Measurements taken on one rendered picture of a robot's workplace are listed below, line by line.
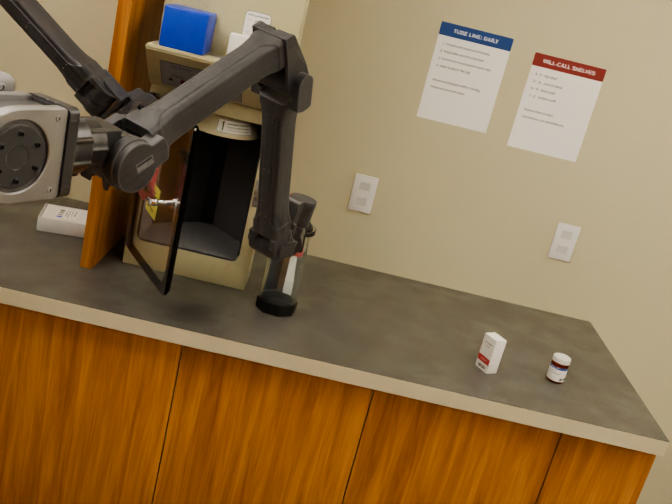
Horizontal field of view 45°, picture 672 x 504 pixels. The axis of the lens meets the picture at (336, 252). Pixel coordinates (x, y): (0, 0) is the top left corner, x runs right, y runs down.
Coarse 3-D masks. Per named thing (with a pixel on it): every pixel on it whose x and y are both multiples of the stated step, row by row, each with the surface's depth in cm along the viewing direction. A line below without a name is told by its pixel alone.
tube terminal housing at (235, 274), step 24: (168, 0) 187; (192, 0) 187; (216, 0) 186; (240, 0) 186; (264, 0) 186; (288, 0) 186; (216, 24) 188; (240, 24) 188; (288, 24) 187; (216, 48) 190; (192, 264) 207; (216, 264) 207; (240, 264) 206; (240, 288) 208
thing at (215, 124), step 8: (208, 120) 198; (216, 120) 198; (224, 120) 198; (232, 120) 198; (240, 120) 199; (200, 128) 199; (208, 128) 198; (216, 128) 198; (224, 128) 198; (232, 128) 198; (240, 128) 199; (248, 128) 201; (256, 128) 205; (224, 136) 198; (232, 136) 198; (240, 136) 199; (248, 136) 201; (256, 136) 204
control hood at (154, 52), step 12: (156, 48) 179; (168, 48) 179; (156, 60) 182; (168, 60) 182; (180, 60) 181; (192, 60) 180; (204, 60) 180; (216, 60) 180; (156, 72) 186; (252, 96) 187
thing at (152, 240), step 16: (160, 96) 188; (192, 128) 169; (176, 144) 177; (192, 144) 169; (176, 160) 176; (160, 176) 185; (176, 176) 176; (160, 192) 184; (176, 192) 176; (144, 208) 193; (160, 208) 184; (176, 208) 175; (144, 224) 193; (160, 224) 184; (176, 224) 175; (144, 240) 192; (160, 240) 183; (176, 240) 176; (144, 256) 192; (160, 256) 183; (160, 272) 182; (160, 288) 182
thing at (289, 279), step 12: (276, 264) 195; (288, 264) 194; (300, 264) 196; (264, 276) 198; (276, 276) 195; (288, 276) 195; (300, 276) 198; (264, 288) 198; (276, 288) 196; (288, 288) 196; (276, 300) 197; (288, 300) 198
